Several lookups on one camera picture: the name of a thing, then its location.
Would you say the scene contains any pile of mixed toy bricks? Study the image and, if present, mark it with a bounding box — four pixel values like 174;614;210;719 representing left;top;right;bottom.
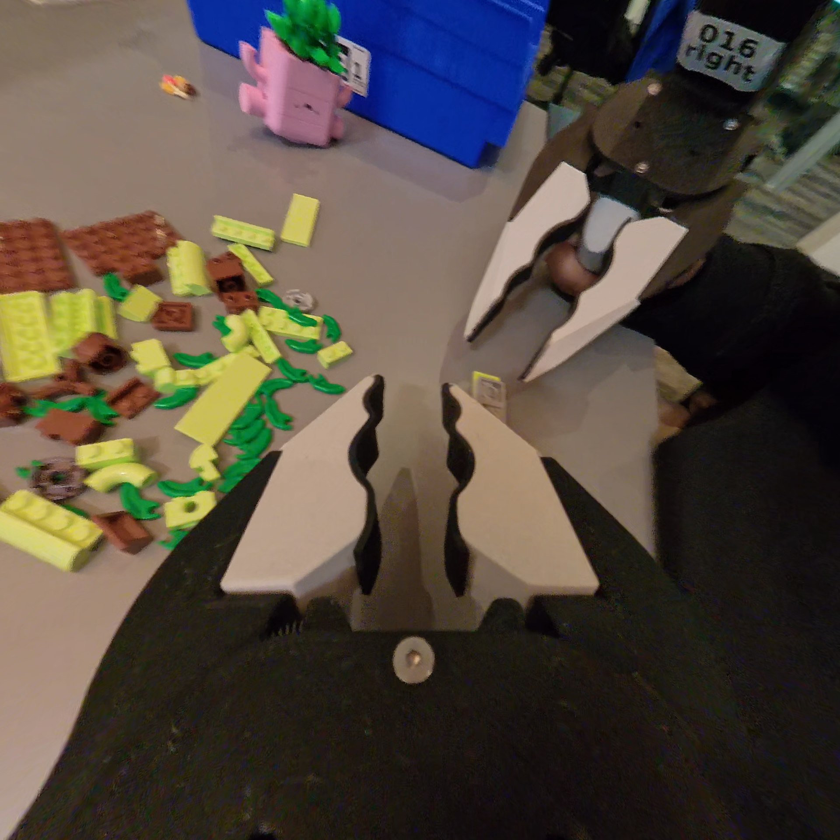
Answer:
0;210;349;572

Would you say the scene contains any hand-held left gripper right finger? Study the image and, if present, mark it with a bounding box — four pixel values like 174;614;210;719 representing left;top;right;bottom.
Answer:
441;382;601;614

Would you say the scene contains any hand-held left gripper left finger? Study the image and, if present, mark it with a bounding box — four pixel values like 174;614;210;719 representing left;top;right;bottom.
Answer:
220;374;385;603

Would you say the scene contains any blue jacket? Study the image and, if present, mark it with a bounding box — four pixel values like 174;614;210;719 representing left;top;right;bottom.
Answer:
626;0;697;83

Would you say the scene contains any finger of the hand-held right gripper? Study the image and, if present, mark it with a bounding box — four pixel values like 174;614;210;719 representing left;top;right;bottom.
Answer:
518;213;689;383
462;162;592;343

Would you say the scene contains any lime smooth tile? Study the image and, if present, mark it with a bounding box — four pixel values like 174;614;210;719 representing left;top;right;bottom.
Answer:
280;193;321;248

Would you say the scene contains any lime long studded plate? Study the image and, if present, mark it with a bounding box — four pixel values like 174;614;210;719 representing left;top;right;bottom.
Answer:
471;371;508;424

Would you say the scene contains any person's right hand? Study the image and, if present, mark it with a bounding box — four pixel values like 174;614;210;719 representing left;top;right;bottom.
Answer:
546;243;601;296

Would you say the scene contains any pink brick pot figure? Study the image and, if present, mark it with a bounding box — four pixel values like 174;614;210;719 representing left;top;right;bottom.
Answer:
238;0;355;147

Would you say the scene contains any person's right forearm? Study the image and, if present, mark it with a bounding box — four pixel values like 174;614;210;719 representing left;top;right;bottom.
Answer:
620;236;840;408

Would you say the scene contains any blue plastic bin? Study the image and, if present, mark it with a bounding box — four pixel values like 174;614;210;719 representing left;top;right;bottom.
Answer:
187;0;549;169

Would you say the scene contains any black bag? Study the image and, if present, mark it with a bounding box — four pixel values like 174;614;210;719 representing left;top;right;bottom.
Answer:
545;0;634;86

